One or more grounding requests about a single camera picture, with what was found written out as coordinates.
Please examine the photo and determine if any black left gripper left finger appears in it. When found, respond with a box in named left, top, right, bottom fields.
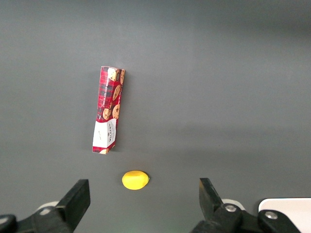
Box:
left=0, top=179, right=91, bottom=233

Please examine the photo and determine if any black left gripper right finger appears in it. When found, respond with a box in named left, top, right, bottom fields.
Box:
left=191, top=178, right=302, bottom=233

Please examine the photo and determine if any white tray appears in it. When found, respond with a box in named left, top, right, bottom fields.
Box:
left=258, top=198, right=311, bottom=233

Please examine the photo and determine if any yellow lemon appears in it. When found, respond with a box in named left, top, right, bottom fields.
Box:
left=121, top=170, right=150, bottom=191

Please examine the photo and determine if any red tartan cookie box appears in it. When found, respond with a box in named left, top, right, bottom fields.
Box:
left=92, top=66, right=126, bottom=155

